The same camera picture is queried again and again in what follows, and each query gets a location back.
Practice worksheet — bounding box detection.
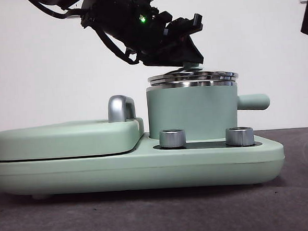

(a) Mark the glass lid with green knob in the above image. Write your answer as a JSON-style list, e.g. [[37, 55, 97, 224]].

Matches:
[[146, 59, 240, 87]]

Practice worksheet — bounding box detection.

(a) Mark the silver control knob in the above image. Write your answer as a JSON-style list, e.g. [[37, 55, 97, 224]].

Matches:
[[159, 128, 187, 149], [224, 126, 255, 147]]

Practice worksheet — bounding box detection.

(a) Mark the mint green breakfast machine base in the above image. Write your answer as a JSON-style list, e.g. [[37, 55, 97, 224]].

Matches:
[[0, 123, 288, 203]]

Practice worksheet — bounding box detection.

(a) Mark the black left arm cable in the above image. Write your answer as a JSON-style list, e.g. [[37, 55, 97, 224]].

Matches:
[[95, 24, 143, 68], [25, 0, 86, 23]]

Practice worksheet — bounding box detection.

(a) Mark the mint green griddle cover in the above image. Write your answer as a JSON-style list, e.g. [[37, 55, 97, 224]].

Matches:
[[0, 117, 147, 163]]

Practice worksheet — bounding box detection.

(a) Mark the mint green pot with handle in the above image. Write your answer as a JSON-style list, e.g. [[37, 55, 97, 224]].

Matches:
[[145, 76, 273, 144]]

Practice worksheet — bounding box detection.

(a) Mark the silver griddle cover handle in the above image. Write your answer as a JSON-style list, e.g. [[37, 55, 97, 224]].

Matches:
[[106, 94, 138, 123]]

